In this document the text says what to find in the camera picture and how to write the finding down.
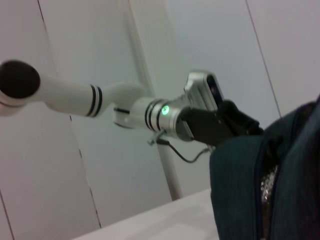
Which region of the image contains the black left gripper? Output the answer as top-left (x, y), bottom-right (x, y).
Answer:
top-left (179, 99), bottom-right (265, 147)

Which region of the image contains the dark teal insulated lunch bag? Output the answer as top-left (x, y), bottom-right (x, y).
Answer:
top-left (209, 93), bottom-right (320, 240)

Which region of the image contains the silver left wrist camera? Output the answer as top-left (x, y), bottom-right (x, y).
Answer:
top-left (184, 70), bottom-right (225, 112)

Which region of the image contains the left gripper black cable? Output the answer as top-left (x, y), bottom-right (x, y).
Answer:
top-left (146, 129), bottom-right (216, 164)

